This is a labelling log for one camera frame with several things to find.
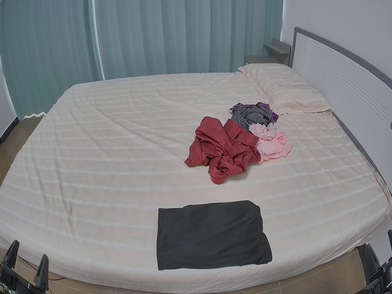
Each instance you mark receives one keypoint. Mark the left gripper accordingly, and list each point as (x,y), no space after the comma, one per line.
(18,285)

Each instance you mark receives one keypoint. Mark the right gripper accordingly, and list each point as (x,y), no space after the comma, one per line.
(382,279)

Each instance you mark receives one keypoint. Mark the black T-shirt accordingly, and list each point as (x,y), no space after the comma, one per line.
(211,234)

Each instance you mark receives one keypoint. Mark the bed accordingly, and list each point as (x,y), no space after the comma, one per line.
(122,148)

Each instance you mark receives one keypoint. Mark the pink garment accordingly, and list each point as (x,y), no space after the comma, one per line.
(272,144)

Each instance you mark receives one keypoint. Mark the grey purple garment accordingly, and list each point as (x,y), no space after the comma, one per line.
(251,113)

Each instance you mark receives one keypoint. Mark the cream pillow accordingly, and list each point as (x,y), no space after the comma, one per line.
(288,84)

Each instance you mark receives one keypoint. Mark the dark red shirt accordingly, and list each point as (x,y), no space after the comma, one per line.
(220,145)

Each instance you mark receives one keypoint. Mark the grey bedside table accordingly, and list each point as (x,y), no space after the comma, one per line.
(269,55)

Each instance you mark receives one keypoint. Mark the blue-green curtain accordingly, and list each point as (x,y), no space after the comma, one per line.
(46,41)
(183,26)

